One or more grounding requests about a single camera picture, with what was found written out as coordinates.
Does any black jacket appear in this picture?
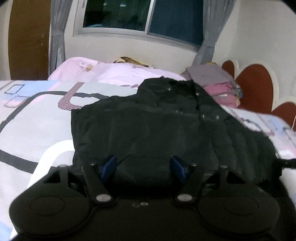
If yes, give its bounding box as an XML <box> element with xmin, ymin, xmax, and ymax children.
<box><xmin>71</xmin><ymin>78</ymin><xmax>281</xmax><ymax>183</ymax></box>

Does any pink folded clothes stack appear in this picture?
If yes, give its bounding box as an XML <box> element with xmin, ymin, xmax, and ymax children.
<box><xmin>203</xmin><ymin>81</ymin><xmax>240</xmax><ymax>108</ymax></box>

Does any colourful folded cloth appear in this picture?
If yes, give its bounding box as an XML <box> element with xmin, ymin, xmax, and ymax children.
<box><xmin>234</xmin><ymin>81</ymin><xmax>243</xmax><ymax>100</ymax></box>

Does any red white scalloped headboard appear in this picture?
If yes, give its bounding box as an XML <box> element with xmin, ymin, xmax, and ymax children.
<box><xmin>222</xmin><ymin>60</ymin><xmax>295</xmax><ymax>131</ymax></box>

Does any patterned grey bed sheet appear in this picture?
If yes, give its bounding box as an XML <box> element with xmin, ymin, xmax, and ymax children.
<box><xmin>0</xmin><ymin>79</ymin><xmax>296</xmax><ymax>240</ymax></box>

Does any grey folded cloth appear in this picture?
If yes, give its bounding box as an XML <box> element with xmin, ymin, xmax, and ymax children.
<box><xmin>181</xmin><ymin>64</ymin><xmax>234</xmax><ymax>86</ymax></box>

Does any pink blanket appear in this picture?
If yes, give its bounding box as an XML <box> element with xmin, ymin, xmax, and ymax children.
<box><xmin>48</xmin><ymin>57</ymin><xmax>185</xmax><ymax>88</ymax></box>

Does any yellow patterned pillow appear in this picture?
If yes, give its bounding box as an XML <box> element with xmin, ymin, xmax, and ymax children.
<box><xmin>113</xmin><ymin>56</ymin><xmax>152</xmax><ymax>67</ymax></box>

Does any aluminium sliding window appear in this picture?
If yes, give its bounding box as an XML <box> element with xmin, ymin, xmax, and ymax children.
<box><xmin>74</xmin><ymin>0</ymin><xmax>203</xmax><ymax>49</ymax></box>

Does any grey curtain right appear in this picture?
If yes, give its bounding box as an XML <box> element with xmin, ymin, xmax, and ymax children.
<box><xmin>193</xmin><ymin>0</ymin><xmax>236</xmax><ymax>66</ymax></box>

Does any grey curtain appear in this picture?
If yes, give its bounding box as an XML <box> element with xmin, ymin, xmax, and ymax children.
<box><xmin>193</xmin><ymin>0</ymin><xmax>236</xmax><ymax>66</ymax></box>
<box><xmin>49</xmin><ymin>0</ymin><xmax>73</xmax><ymax>74</ymax></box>

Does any brown wooden door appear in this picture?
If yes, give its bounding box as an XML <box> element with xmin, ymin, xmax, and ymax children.
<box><xmin>8</xmin><ymin>0</ymin><xmax>51</xmax><ymax>80</ymax></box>

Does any grey curtain left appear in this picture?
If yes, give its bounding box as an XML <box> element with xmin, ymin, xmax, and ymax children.
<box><xmin>49</xmin><ymin>0</ymin><xmax>73</xmax><ymax>74</ymax></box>

